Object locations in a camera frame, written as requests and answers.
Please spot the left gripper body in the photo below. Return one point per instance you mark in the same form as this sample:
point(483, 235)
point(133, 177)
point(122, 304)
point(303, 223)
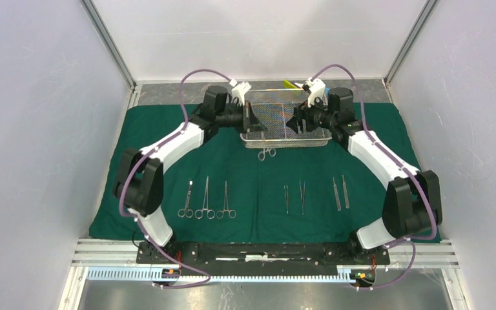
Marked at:
point(246, 117)

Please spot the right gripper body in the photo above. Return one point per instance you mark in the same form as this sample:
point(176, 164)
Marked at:
point(314, 117)

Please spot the metal mesh instrument tray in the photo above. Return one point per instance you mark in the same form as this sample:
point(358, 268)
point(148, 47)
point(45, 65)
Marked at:
point(274, 108)

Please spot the green surgical cloth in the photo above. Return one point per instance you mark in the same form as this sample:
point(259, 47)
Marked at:
point(256, 193)

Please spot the pointed steel tweezers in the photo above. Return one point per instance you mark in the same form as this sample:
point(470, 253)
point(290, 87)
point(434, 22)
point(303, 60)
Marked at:
point(302, 188)

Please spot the steel scalpel handle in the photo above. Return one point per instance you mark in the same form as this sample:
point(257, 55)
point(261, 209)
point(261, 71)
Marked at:
point(345, 191)

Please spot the steel forceps with ring handles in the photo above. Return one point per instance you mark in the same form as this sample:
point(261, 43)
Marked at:
point(205, 210)

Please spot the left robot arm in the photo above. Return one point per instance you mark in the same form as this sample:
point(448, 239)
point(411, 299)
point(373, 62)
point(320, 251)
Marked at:
point(139, 183)

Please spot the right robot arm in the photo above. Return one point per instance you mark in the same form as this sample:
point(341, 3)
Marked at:
point(412, 206)

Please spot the yellow-green lego brick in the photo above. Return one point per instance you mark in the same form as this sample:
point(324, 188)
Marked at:
point(289, 85)

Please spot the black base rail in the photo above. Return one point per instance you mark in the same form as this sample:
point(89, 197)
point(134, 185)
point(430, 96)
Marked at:
point(204, 263)

